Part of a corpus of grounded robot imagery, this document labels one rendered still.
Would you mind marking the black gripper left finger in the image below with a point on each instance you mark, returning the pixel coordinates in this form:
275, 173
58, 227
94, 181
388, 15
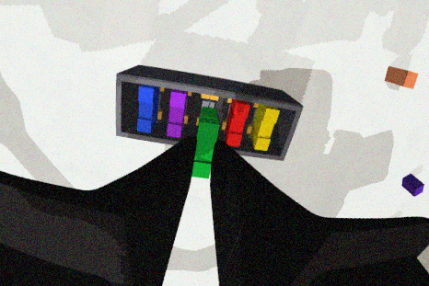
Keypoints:
123, 232

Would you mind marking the red fuse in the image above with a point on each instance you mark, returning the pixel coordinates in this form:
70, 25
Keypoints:
234, 126

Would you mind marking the orange rectangular block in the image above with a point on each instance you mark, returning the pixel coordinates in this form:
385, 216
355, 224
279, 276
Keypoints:
401, 77

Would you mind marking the green fuse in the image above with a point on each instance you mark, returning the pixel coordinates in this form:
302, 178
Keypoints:
206, 139

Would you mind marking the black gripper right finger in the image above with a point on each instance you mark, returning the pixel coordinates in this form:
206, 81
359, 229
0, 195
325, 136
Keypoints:
264, 238

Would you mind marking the dark grey fuse block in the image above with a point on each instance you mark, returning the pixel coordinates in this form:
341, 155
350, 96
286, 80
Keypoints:
142, 95

